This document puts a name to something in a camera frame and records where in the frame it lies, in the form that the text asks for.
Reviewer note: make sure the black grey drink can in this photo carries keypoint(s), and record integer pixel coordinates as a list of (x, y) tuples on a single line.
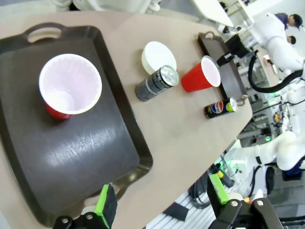
[(152, 83)]

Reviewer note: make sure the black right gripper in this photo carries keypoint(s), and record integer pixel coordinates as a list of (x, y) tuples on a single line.
[(237, 46)]

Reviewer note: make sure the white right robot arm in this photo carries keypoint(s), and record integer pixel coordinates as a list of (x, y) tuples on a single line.
[(278, 45)]

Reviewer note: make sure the black Pepsi can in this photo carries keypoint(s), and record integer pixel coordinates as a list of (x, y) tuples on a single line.
[(218, 108)]

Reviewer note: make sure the white background table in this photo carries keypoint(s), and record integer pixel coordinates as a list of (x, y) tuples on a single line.
[(212, 9)]

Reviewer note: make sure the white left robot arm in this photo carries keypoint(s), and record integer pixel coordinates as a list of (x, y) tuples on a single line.
[(283, 150)]

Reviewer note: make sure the white round bowl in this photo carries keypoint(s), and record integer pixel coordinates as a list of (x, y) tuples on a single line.
[(157, 56)]

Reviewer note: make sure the dark brown serving tray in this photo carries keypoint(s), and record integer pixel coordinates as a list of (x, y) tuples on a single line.
[(230, 78), (78, 152)]

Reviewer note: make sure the black floor mat piece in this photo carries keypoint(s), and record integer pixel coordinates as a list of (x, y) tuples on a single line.
[(176, 211)]

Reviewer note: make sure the background person dark hair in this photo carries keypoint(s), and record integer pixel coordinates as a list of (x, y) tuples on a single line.
[(292, 39), (291, 20)]

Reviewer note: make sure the red plastic cup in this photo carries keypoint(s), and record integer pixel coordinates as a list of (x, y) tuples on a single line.
[(195, 77), (71, 78)]

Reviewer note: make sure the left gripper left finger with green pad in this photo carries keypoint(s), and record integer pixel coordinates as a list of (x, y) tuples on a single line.
[(106, 205)]

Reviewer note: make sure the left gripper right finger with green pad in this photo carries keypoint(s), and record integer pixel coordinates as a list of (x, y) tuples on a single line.
[(218, 190)]

